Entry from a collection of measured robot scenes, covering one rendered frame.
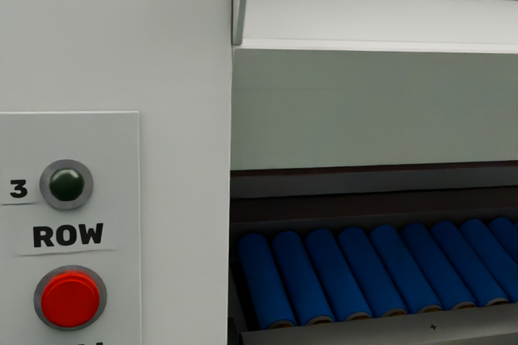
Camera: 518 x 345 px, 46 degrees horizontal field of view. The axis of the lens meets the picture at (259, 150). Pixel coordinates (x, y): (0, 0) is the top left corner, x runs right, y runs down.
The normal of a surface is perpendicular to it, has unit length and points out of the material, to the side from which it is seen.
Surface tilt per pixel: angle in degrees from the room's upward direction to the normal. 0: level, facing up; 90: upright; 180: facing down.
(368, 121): 113
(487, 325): 23
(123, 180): 90
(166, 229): 90
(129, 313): 90
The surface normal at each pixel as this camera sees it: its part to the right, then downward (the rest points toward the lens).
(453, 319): 0.12, -0.83
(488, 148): 0.23, 0.56
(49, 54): 0.26, 0.20
